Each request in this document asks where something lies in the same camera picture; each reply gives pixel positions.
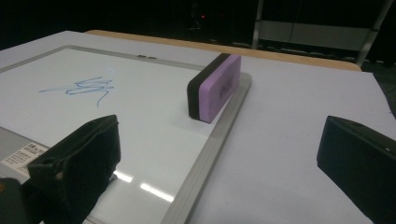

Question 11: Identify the white label sticker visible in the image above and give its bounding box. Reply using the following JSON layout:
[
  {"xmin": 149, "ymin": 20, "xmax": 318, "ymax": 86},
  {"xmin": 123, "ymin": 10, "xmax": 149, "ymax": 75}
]
[{"xmin": 0, "ymin": 142, "xmax": 50, "ymax": 178}]

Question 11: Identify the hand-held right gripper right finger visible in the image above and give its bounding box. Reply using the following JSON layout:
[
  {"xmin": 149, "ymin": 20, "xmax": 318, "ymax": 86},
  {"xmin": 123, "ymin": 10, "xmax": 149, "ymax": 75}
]
[{"xmin": 317, "ymin": 115, "xmax": 396, "ymax": 224}]

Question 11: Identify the whiteboard with grey frame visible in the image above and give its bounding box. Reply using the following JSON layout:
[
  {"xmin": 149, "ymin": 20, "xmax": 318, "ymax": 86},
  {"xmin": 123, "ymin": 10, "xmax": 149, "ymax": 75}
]
[{"xmin": 0, "ymin": 45, "xmax": 253, "ymax": 224}]

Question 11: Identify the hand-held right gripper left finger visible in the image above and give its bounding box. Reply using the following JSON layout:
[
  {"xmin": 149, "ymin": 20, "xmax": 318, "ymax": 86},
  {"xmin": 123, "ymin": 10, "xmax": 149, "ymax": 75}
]
[{"xmin": 27, "ymin": 114, "xmax": 121, "ymax": 224}]

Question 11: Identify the purple and black whiteboard eraser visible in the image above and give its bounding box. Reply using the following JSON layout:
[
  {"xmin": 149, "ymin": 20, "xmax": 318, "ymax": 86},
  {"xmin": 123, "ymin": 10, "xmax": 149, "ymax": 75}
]
[{"xmin": 186, "ymin": 52, "xmax": 242, "ymax": 124}]

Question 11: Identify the grey metal stand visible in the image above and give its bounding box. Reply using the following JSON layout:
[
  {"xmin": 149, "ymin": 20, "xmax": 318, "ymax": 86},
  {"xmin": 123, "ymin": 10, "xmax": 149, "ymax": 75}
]
[{"xmin": 251, "ymin": 0, "xmax": 395, "ymax": 68}]

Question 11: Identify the white table cover sheet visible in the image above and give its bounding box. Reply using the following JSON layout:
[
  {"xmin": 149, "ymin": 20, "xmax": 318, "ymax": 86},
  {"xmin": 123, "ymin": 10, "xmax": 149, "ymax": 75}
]
[{"xmin": 0, "ymin": 30, "xmax": 396, "ymax": 224}]

